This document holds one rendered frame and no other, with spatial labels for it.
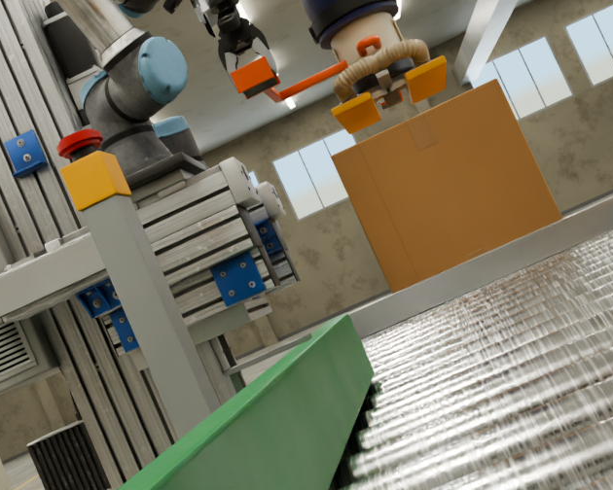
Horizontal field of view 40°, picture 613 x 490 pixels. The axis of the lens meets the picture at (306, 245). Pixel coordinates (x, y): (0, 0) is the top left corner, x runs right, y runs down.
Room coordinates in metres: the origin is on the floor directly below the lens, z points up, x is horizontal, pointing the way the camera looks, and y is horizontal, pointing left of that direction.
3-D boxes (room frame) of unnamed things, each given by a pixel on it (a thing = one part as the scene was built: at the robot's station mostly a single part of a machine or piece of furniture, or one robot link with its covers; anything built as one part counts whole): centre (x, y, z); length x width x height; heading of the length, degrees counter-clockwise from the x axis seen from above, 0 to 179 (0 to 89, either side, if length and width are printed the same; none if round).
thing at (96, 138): (1.25, 0.25, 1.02); 0.07 x 0.07 x 0.04
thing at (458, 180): (2.13, -0.37, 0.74); 0.60 x 0.40 x 0.40; 172
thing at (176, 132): (2.24, 0.22, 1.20); 0.13 x 0.12 x 0.14; 22
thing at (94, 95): (1.74, 0.25, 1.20); 0.13 x 0.12 x 0.14; 48
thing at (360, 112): (2.13, -0.26, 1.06); 0.34 x 0.10 x 0.05; 172
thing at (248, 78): (1.86, -0.05, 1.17); 0.09 x 0.08 x 0.05; 82
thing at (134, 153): (1.74, 0.25, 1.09); 0.15 x 0.15 x 0.10
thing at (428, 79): (2.10, -0.44, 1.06); 0.34 x 0.10 x 0.05; 172
